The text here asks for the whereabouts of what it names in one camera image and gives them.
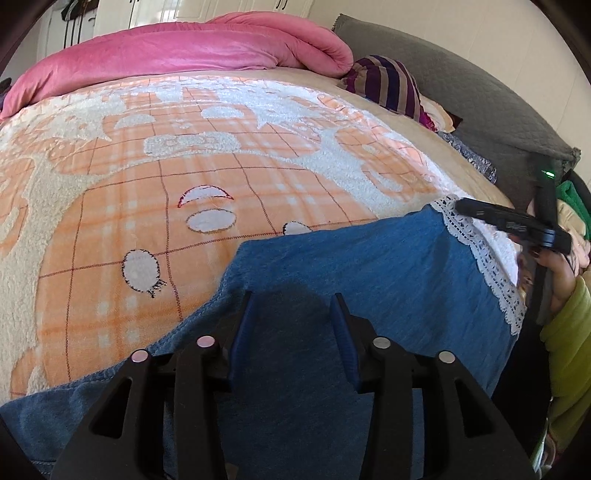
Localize pink duvet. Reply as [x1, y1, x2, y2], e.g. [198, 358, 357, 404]
[0, 11, 355, 123]

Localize green cloth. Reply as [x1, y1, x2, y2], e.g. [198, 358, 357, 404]
[555, 179, 591, 214]

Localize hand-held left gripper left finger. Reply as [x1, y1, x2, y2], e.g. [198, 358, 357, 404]
[50, 291, 254, 480]

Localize cream cloth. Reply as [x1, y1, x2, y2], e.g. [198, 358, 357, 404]
[421, 98, 463, 133]

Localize white wardrobe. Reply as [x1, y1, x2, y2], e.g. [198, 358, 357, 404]
[128, 0, 315, 25]

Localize orange plaid fleece blanket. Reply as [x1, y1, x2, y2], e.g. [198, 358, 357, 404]
[0, 69, 522, 407]

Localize person's right forearm green sleeve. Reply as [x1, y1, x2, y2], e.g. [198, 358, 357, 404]
[539, 277, 591, 455]

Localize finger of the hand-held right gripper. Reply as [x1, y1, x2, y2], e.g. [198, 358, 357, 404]
[455, 198, 536, 234]

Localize blue denim pants lace hem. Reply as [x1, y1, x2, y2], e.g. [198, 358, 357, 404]
[0, 194, 528, 480]

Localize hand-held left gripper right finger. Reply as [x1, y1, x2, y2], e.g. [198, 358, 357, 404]
[330, 293, 539, 480]

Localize purple striped cloth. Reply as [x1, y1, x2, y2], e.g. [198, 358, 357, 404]
[341, 54, 437, 132]

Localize dark hanging bags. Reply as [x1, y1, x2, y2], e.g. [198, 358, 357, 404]
[59, 0, 99, 48]

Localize person's right hand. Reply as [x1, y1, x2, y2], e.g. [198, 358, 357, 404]
[518, 247, 578, 320]

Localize grey floral cloth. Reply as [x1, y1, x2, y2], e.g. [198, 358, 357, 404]
[436, 131, 498, 184]

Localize grey quilted headboard cushion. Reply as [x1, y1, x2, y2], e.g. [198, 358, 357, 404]
[332, 14, 581, 213]

